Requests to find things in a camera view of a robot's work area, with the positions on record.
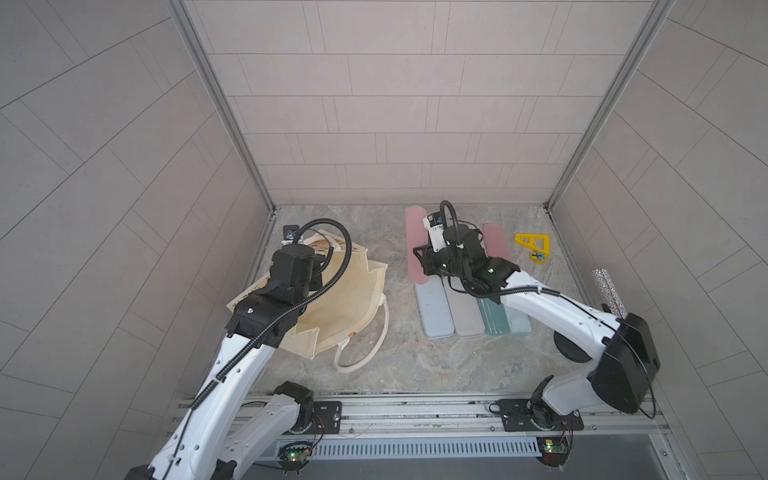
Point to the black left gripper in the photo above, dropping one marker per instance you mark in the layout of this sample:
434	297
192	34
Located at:
316	277

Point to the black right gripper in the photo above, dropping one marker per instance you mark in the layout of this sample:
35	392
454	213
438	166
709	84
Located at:
428	262

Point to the pink pencil case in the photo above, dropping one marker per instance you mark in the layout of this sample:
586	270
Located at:
495	244

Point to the floral canvas tote bag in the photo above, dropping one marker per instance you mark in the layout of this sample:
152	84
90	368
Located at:
346	309

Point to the light blue grey pencil case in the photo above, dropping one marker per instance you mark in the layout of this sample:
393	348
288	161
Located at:
434	309

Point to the salmon red pencil case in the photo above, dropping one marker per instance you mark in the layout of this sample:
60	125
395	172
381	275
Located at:
416	236

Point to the translucent white pencil case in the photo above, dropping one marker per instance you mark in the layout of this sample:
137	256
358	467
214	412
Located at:
465	312

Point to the light teal pencil case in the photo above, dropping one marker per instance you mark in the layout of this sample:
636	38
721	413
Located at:
494	317

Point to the pale blue pencil case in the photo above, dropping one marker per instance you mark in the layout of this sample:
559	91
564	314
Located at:
519	322

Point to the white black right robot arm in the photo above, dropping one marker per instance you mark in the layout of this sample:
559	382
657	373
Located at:
617	356

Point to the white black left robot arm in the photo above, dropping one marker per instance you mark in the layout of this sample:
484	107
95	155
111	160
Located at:
201	447

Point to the yellow triangular wooden toy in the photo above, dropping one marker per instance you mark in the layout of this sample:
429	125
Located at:
538	246

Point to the glittery silver microphone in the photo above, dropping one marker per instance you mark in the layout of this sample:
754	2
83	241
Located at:
612	302

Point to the black microphone stand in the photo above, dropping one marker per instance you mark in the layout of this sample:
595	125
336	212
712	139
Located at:
569	349

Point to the left circuit board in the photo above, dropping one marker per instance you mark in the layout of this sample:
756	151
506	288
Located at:
295	456

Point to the circuit board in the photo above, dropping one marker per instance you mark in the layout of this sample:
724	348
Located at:
295	456
554	452

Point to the right circuit board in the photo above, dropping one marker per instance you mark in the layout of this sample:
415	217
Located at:
554	452

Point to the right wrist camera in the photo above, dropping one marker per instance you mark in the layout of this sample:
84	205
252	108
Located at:
434	223

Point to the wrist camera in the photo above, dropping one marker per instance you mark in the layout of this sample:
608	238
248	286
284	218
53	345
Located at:
290	233
434	223

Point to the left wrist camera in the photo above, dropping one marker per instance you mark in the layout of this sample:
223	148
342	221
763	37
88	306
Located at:
290	233

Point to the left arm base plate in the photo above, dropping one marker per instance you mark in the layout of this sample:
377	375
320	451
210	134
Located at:
324	417

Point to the aluminium mounting rail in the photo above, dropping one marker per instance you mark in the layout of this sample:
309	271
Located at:
446	415

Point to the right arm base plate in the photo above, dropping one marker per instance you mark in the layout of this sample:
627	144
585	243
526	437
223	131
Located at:
520	415

